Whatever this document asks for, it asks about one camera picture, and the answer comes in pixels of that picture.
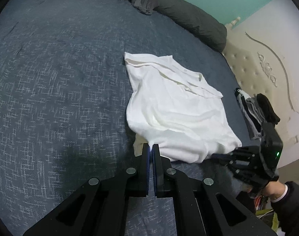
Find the grey crumpled garment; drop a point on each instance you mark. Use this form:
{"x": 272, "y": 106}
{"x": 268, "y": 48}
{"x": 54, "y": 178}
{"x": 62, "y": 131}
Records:
{"x": 145, "y": 1}

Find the green plastic packaging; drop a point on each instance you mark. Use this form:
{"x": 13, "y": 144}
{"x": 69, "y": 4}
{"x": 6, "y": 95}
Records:
{"x": 266, "y": 212}

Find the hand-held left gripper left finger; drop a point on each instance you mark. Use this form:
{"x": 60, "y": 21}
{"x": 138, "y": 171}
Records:
{"x": 147, "y": 172}

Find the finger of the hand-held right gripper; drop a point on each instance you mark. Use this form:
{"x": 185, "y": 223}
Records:
{"x": 225, "y": 155}

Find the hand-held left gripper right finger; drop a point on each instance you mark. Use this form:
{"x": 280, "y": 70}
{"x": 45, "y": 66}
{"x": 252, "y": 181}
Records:
{"x": 155, "y": 172}

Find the person's right hand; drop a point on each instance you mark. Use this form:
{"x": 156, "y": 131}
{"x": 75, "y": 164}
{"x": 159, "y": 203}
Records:
{"x": 275, "y": 190}

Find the dark grey rolled duvet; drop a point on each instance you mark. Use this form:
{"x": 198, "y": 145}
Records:
{"x": 193, "y": 17}

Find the white long-sleeve shirt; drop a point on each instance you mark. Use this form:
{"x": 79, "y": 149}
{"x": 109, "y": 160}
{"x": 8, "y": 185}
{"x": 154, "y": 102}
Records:
{"x": 176, "y": 108}

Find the cream tufted headboard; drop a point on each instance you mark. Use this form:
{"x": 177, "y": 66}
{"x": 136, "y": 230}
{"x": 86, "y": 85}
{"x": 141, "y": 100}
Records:
{"x": 267, "y": 54}

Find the bed with blue patterned sheet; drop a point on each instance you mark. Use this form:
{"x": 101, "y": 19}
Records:
{"x": 61, "y": 78}

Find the black grey and white garment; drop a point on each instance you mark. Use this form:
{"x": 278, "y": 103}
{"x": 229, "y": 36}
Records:
{"x": 257, "y": 110}

